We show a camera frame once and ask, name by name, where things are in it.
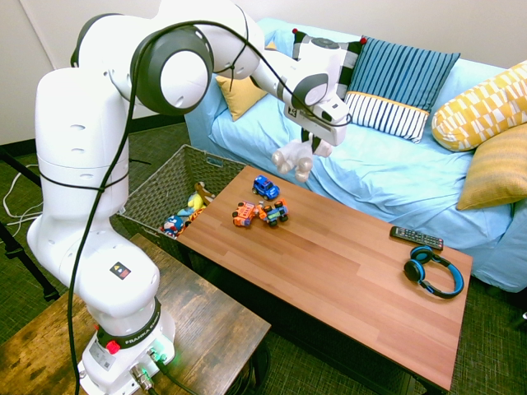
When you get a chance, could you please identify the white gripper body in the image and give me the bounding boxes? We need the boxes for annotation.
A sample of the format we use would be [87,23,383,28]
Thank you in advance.
[287,95,353,148]

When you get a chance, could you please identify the white stuffed unicorn toy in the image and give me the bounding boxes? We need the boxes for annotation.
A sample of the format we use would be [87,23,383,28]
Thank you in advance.
[271,137,334,184]

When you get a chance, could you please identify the blue toy car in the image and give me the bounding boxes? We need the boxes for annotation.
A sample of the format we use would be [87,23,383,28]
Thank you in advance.
[251,174,282,202]

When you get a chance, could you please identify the orange and blue toy truck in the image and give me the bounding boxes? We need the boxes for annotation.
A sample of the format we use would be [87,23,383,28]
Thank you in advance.
[257,197,291,229]

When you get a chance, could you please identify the brown stuffed animal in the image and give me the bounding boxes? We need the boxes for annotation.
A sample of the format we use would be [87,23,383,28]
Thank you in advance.
[194,181,217,203]

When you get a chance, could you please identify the orange patterned toy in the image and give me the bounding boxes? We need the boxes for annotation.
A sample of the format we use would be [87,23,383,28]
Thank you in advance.
[182,207,208,230]

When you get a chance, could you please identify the dark woven basket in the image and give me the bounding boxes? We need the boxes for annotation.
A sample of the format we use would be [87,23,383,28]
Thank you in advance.
[112,143,249,265]

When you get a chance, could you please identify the sofa with light blue cover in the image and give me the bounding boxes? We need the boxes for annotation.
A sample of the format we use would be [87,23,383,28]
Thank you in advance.
[183,16,527,295]

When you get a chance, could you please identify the black white checkered pillow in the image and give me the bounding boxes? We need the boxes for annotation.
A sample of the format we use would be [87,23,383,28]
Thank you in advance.
[291,27,368,96]

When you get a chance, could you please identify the plain yellow pillow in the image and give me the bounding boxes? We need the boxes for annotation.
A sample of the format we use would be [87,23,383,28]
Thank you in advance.
[215,40,277,123]

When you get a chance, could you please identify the blue striped pillow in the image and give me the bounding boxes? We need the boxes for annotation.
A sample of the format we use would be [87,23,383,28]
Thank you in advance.
[339,36,462,145]

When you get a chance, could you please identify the black remote control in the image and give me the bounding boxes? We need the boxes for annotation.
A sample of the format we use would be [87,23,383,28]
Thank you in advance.
[389,225,445,252]

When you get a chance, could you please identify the reddish wooden coffee table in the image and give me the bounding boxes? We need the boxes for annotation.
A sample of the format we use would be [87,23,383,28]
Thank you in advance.
[176,164,474,395]

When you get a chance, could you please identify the yellow white patterned pillow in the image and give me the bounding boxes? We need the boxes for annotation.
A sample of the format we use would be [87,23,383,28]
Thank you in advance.
[431,60,527,153]

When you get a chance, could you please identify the blue and black headphones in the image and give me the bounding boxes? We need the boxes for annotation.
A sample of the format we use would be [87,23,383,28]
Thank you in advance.
[403,244,465,300]

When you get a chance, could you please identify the blue red superhero plush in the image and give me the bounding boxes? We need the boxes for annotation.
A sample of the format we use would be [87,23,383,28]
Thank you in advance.
[161,214,184,239]

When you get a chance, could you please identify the mustard textured pillow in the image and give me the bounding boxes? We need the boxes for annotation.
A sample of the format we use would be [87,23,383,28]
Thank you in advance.
[455,123,527,212]

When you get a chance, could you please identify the dark rustic wooden table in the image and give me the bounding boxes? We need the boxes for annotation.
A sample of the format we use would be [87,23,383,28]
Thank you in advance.
[0,233,273,395]

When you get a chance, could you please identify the black tripod stand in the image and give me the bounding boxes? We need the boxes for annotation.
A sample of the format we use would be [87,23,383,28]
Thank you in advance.
[0,146,62,303]

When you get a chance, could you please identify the black base connector cable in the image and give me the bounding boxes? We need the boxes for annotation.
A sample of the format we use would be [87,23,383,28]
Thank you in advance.
[147,349,203,395]

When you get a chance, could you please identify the white charger cable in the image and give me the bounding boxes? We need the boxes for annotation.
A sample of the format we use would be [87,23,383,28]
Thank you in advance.
[1,163,44,228]

